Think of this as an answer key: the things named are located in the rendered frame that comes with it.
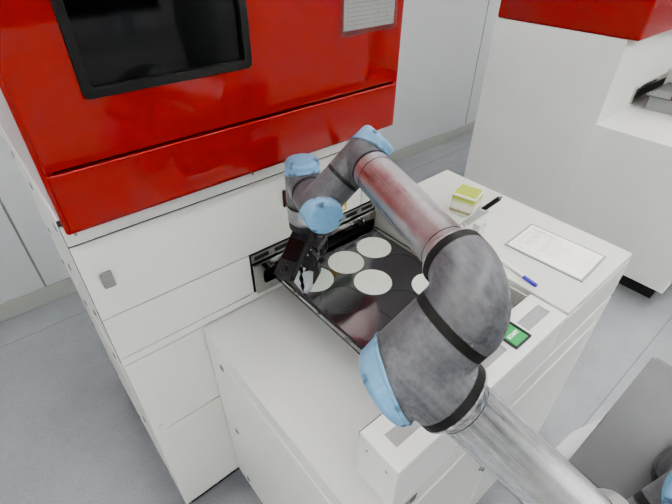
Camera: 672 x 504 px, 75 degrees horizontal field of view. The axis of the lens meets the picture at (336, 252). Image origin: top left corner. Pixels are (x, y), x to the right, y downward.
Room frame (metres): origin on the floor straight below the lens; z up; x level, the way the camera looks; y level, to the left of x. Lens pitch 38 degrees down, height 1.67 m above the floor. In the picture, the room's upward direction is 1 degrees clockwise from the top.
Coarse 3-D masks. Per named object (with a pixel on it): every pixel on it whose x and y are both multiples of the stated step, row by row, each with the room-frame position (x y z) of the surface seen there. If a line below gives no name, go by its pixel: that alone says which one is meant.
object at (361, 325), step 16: (384, 256) 0.98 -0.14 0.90; (400, 256) 0.98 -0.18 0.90; (416, 256) 0.98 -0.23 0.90; (336, 272) 0.91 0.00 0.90; (384, 272) 0.91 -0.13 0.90; (400, 272) 0.91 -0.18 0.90; (416, 272) 0.91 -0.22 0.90; (336, 288) 0.85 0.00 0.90; (352, 288) 0.85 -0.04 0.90; (400, 288) 0.85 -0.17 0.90; (320, 304) 0.78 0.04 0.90; (336, 304) 0.79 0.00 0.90; (352, 304) 0.79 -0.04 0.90; (368, 304) 0.79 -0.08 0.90; (384, 304) 0.79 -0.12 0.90; (400, 304) 0.79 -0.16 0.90; (336, 320) 0.73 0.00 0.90; (352, 320) 0.73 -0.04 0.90; (368, 320) 0.73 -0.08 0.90; (384, 320) 0.73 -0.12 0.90; (352, 336) 0.68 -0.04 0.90; (368, 336) 0.68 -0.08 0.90
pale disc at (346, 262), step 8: (336, 256) 0.98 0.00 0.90; (344, 256) 0.98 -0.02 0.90; (352, 256) 0.98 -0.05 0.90; (360, 256) 0.98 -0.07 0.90; (328, 264) 0.94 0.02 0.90; (336, 264) 0.94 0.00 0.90; (344, 264) 0.94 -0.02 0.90; (352, 264) 0.94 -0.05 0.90; (360, 264) 0.94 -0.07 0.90; (344, 272) 0.91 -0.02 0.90; (352, 272) 0.91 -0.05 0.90
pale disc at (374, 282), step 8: (360, 272) 0.91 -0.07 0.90; (368, 272) 0.91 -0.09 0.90; (376, 272) 0.91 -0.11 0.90; (360, 280) 0.88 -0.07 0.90; (368, 280) 0.88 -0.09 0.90; (376, 280) 0.88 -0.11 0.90; (384, 280) 0.88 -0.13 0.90; (360, 288) 0.85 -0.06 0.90; (368, 288) 0.85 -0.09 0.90; (376, 288) 0.85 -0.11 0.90; (384, 288) 0.85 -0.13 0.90
